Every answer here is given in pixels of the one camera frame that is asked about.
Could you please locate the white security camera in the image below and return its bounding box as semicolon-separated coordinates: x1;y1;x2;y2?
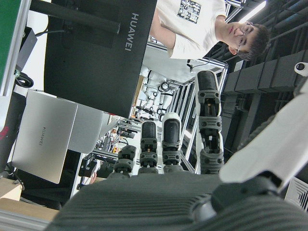
294;62;308;77

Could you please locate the black electronics box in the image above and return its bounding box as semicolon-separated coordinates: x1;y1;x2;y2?
15;26;38;73

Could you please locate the green conveyor belt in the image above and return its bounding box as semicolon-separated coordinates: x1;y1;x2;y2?
0;0;23;84

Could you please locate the white humanoid robot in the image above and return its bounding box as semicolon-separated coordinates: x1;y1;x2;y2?
140;66;174;121

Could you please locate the aluminium conveyor rail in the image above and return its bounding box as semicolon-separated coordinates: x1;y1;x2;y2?
0;0;32;97

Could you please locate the black mini PC red logo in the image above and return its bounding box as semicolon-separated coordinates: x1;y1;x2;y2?
0;91;26;174

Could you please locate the black monitor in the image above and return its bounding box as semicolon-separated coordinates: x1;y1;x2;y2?
43;0;158;119

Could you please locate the person in white shirt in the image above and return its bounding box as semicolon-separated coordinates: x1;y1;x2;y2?
150;0;271;61

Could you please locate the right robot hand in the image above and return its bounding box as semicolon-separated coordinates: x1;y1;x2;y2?
48;71;308;231

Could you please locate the silver laptop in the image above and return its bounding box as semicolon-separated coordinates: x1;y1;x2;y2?
11;90;79;185

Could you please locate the black monitor stand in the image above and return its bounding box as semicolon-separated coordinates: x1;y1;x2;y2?
28;0;121;34

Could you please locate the cardboard box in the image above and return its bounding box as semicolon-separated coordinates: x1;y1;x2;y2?
0;182;59;222

